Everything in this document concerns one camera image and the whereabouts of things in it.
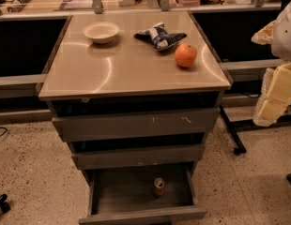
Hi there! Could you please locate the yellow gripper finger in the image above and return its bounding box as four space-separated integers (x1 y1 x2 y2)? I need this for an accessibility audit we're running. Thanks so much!
251 21 274 45

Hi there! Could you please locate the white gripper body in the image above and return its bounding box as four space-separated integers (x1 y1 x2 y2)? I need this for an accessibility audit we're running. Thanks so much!
253 62 291 127

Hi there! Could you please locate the red coke can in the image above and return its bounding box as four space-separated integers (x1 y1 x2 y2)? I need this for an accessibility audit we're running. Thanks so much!
153 177 165 198

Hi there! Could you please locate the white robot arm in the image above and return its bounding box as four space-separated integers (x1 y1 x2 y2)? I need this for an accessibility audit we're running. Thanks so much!
251 1 291 127

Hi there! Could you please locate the grey top drawer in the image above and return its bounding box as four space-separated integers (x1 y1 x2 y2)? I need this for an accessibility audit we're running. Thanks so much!
53 108 219 143

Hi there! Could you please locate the grey drawer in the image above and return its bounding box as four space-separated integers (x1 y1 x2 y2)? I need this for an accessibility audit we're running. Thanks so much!
72 143 205 170
79 163 207 225
53 108 219 143

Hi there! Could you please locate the grey middle drawer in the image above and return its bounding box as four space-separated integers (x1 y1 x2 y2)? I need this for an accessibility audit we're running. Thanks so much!
72 143 205 170

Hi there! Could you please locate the grey drawer cabinet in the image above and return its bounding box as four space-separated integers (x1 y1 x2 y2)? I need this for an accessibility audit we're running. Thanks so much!
36 10 234 225

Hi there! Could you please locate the grey bottom drawer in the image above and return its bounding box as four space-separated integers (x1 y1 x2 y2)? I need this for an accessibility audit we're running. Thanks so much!
79 163 207 225

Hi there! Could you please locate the orange fruit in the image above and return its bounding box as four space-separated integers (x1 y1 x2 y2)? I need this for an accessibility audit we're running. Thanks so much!
175 43 197 68

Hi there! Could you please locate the blue chip bag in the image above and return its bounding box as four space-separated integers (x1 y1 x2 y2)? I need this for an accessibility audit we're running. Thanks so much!
133 22 187 51

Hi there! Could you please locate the white bowl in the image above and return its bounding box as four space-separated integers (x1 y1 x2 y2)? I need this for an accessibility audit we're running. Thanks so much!
83 22 119 44

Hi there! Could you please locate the black caster wheel left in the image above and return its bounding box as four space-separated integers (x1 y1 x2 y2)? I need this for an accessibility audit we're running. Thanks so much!
0 194 10 213

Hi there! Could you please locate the black table leg frame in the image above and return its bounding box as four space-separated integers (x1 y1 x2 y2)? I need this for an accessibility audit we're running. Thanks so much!
220 107 291 156

